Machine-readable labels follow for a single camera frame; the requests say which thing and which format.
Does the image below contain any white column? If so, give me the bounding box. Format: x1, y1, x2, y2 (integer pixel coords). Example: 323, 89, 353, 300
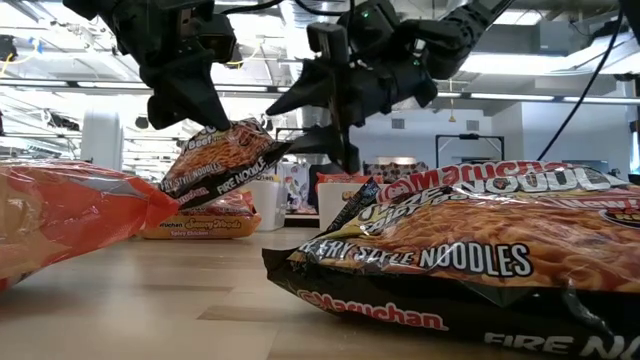
79, 109, 125, 171

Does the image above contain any long ceiling light strip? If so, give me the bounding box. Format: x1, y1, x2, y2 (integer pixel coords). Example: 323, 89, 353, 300
0, 78, 640, 105

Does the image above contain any dark patterned panel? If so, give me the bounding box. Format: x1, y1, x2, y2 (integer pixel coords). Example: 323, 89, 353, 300
363, 159, 430, 185

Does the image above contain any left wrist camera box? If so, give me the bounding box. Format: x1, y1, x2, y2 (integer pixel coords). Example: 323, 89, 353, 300
197, 0, 240, 65

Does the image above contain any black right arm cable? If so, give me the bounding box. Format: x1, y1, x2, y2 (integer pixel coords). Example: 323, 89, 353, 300
537, 9, 626, 161

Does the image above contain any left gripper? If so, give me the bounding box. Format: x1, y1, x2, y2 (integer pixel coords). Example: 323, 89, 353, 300
99, 0, 232, 132

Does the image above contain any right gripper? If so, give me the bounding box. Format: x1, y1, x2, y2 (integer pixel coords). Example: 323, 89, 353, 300
265, 22, 439, 175

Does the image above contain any black Fire Noodle pack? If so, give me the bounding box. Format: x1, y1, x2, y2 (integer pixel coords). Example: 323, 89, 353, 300
262, 160, 640, 360
158, 117, 294, 211

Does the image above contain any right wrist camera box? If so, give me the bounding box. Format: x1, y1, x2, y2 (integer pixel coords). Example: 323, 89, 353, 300
344, 0, 401, 50

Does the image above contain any white patterned cover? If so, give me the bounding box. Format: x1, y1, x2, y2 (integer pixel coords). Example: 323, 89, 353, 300
284, 162, 312, 211

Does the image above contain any bright ceiling light panel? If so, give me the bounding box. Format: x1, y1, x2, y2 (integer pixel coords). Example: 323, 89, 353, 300
462, 52, 551, 76

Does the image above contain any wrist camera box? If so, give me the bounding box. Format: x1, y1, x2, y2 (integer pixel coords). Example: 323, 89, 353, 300
197, 0, 240, 65
344, 0, 401, 50

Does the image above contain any low black metal frame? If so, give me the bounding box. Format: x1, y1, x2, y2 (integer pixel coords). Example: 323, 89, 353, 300
434, 133, 506, 170

